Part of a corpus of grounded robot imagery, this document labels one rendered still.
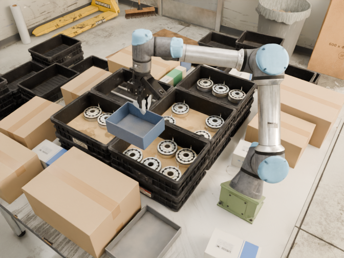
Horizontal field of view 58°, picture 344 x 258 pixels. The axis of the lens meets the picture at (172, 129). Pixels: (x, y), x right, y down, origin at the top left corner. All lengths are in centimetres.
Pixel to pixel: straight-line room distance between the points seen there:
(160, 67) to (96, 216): 113
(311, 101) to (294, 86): 16
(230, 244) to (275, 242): 24
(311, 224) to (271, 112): 139
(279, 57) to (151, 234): 91
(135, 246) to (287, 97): 118
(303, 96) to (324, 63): 212
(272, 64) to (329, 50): 284
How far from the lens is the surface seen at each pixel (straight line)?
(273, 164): 127
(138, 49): 121
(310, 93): 202
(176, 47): 120
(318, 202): 265
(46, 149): 179
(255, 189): 144
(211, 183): 164
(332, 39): 403
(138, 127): 137
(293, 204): 166
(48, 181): 148
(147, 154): 158
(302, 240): 242
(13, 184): 168
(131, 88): 132
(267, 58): 123
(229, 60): 135
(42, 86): 284
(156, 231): 148
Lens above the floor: 199
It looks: 42 degrees down
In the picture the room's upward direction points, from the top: straight up
